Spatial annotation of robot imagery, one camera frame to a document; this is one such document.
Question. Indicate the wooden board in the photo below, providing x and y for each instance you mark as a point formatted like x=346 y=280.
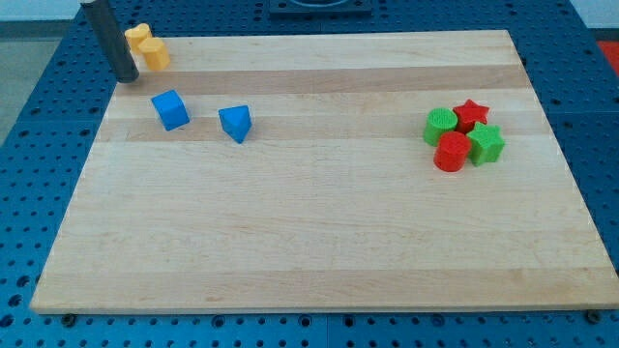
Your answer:
x=333 y=201

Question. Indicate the blue cube block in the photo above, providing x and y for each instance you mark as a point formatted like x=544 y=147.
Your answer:
x=171 y=109

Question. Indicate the yellow hexagon block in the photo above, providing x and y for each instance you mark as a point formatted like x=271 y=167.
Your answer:
x=155 y=53

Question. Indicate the green cylinder block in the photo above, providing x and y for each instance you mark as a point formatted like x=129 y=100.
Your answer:
x=439 y=121

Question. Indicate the black cylindrical robot arm rod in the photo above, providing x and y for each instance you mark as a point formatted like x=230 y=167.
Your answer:
x=112 y=41

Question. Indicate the red star block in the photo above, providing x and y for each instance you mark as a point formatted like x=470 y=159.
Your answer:
x=469 y=114

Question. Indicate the blue triangle block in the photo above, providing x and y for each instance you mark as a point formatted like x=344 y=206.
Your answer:
x=236 y=122

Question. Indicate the yellow heart block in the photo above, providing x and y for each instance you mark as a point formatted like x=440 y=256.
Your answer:
x=136 y=35

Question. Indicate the green star block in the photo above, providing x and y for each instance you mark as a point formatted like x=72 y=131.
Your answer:
x=487 y=143

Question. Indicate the red cylinder block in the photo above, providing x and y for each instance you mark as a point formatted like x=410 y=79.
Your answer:
x=452 y=151

